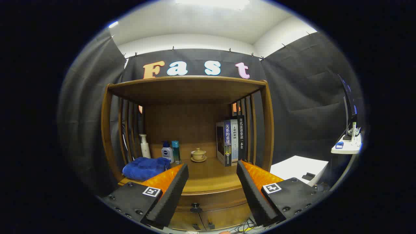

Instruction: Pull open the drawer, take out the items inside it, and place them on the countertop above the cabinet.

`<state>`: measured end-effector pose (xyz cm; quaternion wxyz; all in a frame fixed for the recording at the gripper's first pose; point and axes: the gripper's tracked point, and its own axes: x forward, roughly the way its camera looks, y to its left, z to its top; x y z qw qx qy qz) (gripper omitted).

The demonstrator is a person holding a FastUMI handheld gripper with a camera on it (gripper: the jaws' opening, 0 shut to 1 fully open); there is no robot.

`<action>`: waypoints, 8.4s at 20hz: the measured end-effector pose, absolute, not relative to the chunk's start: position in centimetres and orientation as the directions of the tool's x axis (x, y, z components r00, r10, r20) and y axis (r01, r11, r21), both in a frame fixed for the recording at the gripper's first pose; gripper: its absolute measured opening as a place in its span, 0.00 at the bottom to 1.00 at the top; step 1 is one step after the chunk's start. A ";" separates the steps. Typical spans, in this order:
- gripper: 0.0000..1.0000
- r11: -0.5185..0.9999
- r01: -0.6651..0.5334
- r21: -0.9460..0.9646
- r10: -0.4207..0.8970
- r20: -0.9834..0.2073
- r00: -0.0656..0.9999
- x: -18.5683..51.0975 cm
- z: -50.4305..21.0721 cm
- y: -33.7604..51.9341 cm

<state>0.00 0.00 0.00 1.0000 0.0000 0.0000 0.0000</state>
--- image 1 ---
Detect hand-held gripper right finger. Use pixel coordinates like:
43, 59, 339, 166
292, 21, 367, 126
236, 160, 329, 227

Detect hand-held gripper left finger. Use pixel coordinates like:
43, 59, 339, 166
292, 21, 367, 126
101, 163, 189, 229

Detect wooden drawer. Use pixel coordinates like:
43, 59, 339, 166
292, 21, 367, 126
175, 188, 252, 213

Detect wooden countertop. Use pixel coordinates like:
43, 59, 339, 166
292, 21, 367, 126
118, 157, 273, 195

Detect wooden cabinet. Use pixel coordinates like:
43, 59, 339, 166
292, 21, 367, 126
101, 76, 275, 232

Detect blue towel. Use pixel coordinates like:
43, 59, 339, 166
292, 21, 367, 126
123, 157, 171, 181

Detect white bottle with blue cap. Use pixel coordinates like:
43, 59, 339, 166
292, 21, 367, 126
162, 141, 175, 163

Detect teal transparent bottle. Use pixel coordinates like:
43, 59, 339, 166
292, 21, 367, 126
172, 140, 181, 164

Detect beige lidded tea cup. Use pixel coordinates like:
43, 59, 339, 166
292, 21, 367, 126
190, 148, 207, 163

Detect white box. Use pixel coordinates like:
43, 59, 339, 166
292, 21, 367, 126
270, 155, 329, 187

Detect white pump bottle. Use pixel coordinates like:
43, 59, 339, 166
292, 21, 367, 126
139, 134, 151, 159

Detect book with blue spine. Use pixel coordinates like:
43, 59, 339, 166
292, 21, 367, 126
216, 121, 232, 167

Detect book with grey spine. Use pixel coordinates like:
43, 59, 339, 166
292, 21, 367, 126
231, 119, 239, 162

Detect book with black spine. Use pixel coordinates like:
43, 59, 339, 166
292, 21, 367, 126
237, 115, 246, 161

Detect white side desk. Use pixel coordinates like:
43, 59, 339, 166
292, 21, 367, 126
331, 132, 363, 155

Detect black backdrop cloth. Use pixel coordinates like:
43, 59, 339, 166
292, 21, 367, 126
58, 29, 366, 197

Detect black monitor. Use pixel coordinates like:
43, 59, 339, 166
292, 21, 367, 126
337, 74, 358, 141

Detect floor cables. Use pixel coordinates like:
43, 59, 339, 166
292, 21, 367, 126
232, 218, 270, 234

